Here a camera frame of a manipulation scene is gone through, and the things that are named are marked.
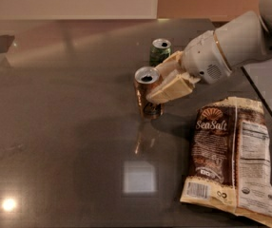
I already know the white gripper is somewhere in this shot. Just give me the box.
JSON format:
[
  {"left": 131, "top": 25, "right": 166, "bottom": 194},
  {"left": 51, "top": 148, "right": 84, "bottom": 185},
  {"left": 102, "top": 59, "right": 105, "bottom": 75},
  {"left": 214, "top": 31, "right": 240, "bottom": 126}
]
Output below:
[{"left": 147, "top": 30, "right": 232, "bottom": 105}]

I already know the green soda can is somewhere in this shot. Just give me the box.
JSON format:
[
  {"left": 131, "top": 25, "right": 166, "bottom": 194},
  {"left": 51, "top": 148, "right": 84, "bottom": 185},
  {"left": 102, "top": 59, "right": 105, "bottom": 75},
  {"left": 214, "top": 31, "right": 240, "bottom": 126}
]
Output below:
[{"left": 149, "top": 38, "right": 171, "bottom": 67}]

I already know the orange soda can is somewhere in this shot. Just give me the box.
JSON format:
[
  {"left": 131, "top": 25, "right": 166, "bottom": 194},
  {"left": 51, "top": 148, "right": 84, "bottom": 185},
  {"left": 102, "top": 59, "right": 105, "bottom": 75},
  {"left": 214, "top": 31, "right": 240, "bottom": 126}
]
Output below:
[{"left": 134, "top": 66, "right": 164, "bottom": 120}]

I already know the brown sea salt chip bag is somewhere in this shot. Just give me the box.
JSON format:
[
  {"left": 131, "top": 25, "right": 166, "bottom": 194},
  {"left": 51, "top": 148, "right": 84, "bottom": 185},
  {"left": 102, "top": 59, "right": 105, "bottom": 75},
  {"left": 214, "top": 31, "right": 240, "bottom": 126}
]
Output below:
[{"left": 181, "top": 97, "right": 272, "bottom": 228}]

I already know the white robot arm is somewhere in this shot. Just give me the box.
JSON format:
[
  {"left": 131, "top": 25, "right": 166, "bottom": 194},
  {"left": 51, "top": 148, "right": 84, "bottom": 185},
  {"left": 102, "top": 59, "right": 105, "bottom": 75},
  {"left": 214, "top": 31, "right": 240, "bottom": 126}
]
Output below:
[{"left": 146, "top": 0, "right": 272, "bottom": 105}]

